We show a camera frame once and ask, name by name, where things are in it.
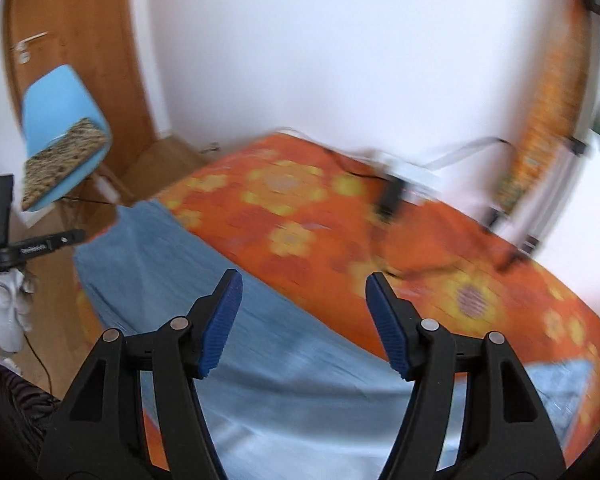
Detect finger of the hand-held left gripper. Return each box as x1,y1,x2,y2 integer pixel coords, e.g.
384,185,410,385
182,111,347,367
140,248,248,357
45,228,87,256

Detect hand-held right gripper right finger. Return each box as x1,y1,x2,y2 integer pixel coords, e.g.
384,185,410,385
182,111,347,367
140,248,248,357
365,271,567,480

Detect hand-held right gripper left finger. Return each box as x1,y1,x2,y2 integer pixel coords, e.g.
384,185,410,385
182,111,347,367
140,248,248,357
36,269,244,480

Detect blue denim pants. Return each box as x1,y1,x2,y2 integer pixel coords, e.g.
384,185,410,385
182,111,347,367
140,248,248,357
74,200,594,480

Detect person's left hand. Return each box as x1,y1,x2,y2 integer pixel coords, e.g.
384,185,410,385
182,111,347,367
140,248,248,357
0,269,35,359

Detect speckled brown seat cushion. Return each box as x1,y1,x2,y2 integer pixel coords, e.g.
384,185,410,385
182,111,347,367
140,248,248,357
21,117,112,211

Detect orange floral bed cover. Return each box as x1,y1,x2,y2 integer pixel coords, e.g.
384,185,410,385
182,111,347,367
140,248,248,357
74,131,600,480

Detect blue plastic chair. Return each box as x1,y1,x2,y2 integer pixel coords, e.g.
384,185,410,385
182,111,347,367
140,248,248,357
20,64,131,212

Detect white power strip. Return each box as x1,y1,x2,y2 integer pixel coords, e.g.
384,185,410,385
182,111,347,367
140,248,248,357
380,154,442,202

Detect person's zebra striped trouser leg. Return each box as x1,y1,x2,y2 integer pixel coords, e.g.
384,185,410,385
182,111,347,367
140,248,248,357
0,354,67,480

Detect wooden door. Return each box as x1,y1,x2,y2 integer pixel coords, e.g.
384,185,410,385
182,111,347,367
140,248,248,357
2,0,157,183

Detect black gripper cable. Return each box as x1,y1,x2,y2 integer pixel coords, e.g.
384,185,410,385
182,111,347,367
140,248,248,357
22,329,57,397

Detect metal door handle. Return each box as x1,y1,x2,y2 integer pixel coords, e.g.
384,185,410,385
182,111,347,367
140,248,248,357
10,31,49,64

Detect orange patterned wall hanging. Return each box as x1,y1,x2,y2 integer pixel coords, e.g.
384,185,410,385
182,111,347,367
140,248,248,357
494,0,597,212

